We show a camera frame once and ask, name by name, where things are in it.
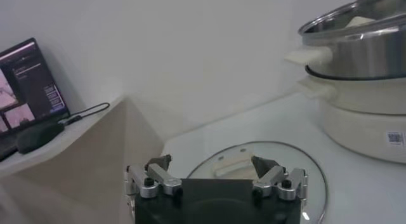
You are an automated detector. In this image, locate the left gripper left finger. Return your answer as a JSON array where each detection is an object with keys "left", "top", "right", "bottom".
[{"left": 126, "top": 154, "right": 183, "bottom": 199}]

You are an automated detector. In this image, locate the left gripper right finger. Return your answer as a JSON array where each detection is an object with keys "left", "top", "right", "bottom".
[{"left": 251, "top": 155, "right": 309, "bottom": 202}]

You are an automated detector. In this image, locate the glass lid with cream handle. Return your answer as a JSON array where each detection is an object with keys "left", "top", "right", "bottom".
[{"left": 187, "top": 141, "right": 329, "bottom": 224}]

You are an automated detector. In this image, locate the steel perforated steamer basket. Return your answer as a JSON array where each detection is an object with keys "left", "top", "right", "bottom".
[{"left": 284, "top": 0, "right": 406, "bottom": 81}]

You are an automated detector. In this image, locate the white side table with mouse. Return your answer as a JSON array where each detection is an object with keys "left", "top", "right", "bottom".
[{"left": 0, "top": 96, "right": 164, "bottom": 224}]

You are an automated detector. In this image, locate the cream electric pot base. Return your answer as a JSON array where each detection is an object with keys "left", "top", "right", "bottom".
[{"left": 296, "top": 74, "right": 406, "bottom": 164}]

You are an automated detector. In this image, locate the black computer mouse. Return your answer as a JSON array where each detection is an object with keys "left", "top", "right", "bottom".
[{"left": 15, "top": 121, "right": 66, "bottom": 155}]

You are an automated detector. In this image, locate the black laptop with code screen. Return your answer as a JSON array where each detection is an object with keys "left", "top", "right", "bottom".
[{"left": 0, "top": 37, "right": 71, "bottom": 162}]

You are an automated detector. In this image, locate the black cable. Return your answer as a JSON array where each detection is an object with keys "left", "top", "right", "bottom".
[{"left": 58, "top": 102, "right": 111, "bottom": 126}]

